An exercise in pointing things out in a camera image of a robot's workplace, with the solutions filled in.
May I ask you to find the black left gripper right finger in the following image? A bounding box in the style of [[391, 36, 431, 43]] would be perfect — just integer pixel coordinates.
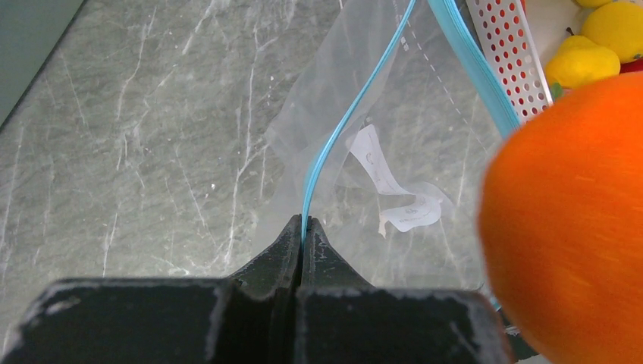
[[295, 218, 513, 363]]

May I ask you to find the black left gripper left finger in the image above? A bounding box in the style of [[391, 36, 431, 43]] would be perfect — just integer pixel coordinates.
[[3, 215, 301, 363]]

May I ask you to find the clear zip top bag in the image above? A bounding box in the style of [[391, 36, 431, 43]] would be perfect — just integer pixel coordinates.
[[256, 1, 516, 297]]

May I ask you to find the orange toy orange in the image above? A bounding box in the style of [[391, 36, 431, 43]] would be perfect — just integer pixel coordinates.
[[478, 72, 642, 363]]

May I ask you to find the yellow toy pear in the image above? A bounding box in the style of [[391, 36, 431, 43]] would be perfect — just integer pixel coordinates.
[[544, 27, 621, 89]]

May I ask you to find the white perforated plastic basket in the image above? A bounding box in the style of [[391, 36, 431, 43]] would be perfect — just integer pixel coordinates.
[[466, 0, 588, 124]]

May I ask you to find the green lidded storage box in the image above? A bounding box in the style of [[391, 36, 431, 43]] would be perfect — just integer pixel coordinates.
[[1, 0, 85, 125]]

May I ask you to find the red toy pepper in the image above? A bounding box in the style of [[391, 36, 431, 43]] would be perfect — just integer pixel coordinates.
[[620, 58, 643, 74]]

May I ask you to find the yellow toy lemon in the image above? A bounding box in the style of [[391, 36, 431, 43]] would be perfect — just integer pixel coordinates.
[[577, 0, 642, 64]]

